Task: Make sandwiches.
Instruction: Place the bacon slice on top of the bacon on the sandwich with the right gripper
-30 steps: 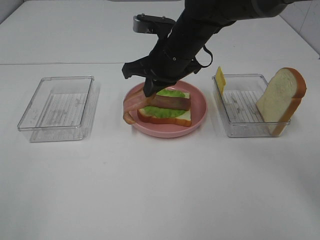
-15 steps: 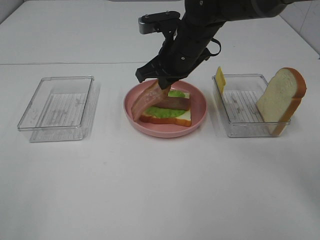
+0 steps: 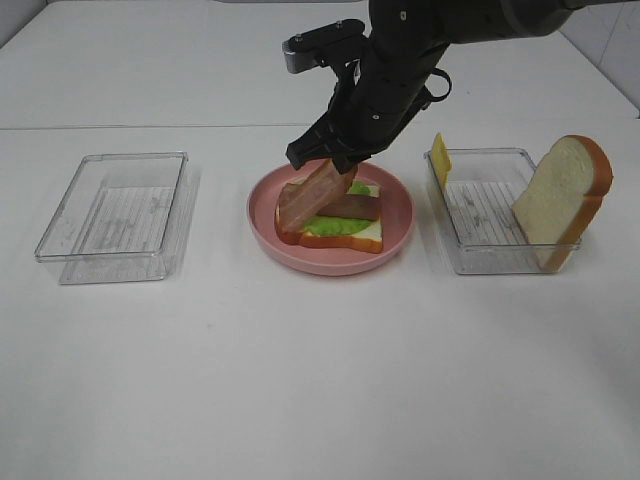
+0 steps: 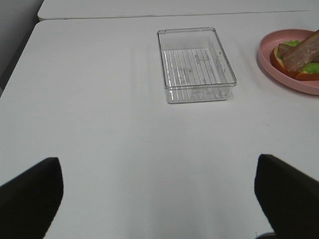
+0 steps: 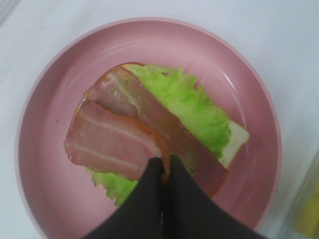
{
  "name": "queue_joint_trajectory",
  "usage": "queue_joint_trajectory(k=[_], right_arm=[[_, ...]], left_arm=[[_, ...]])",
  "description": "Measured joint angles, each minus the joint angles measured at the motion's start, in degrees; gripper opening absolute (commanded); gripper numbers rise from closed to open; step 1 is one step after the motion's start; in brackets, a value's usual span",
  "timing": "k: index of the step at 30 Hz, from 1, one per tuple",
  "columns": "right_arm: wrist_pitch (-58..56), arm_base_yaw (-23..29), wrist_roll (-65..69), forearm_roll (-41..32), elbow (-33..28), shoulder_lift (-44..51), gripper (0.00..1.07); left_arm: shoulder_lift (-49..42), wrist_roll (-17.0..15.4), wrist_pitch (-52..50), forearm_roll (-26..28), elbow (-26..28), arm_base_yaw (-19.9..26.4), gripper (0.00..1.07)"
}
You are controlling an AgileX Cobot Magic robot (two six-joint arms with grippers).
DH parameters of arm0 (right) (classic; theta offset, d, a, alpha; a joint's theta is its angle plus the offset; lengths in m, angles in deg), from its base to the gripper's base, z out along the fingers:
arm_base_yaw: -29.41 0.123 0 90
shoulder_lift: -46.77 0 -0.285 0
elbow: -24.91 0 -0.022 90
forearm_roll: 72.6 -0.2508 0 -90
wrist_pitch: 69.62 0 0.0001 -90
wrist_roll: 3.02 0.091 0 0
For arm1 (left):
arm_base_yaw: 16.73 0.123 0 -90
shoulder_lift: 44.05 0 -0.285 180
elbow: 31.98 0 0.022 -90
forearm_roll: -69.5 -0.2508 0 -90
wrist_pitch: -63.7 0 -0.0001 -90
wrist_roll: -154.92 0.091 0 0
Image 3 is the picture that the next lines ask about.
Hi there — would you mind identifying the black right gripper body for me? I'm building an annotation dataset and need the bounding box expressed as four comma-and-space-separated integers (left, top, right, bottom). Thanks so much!
322, 35, 448, 155

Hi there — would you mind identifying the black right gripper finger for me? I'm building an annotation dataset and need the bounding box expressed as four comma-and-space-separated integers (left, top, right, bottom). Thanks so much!
332, 148, 380, 174
286, 119, 340, 168

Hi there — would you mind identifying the brown ham slice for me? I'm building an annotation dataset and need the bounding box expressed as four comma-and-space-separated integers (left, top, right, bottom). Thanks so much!
318, 194, 381, 221

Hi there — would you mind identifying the pink bacon strip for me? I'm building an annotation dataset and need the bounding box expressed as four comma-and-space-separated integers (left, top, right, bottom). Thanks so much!
278, 159, 358, 232

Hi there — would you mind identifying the green lettuce leaf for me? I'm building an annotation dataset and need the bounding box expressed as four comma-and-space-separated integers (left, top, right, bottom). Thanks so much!
300, 181, 380, 237

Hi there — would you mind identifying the bread slice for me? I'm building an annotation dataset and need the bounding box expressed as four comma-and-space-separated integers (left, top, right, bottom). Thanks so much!
274, 181, 383, 254
512, 135, 613, 273

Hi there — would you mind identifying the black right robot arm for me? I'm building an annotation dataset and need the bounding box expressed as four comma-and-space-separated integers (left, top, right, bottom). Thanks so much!
283, 0, 585, 173

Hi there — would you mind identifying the pink round plate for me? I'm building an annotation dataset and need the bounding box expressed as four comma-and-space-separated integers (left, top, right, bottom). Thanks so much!
247, 160, 415, 276

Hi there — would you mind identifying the yellow cheese slice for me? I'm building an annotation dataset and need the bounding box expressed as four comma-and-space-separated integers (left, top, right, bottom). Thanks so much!
431, 132, 452, 192

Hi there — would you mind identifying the right clear plastic tray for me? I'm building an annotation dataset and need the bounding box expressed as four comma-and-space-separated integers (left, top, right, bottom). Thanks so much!
424, 148, 581, 275

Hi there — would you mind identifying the clear plastic tray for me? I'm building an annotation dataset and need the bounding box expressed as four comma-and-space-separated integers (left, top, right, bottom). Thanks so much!
424, 148, 581, 275
34, 152, 199, 285

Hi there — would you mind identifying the left clear plastic tray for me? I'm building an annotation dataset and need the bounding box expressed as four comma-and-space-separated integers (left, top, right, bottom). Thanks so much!
34, 152, 199, 285

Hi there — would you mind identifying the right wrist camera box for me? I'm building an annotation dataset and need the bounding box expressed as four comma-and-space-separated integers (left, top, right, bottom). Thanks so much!
282, 19, 367, 74

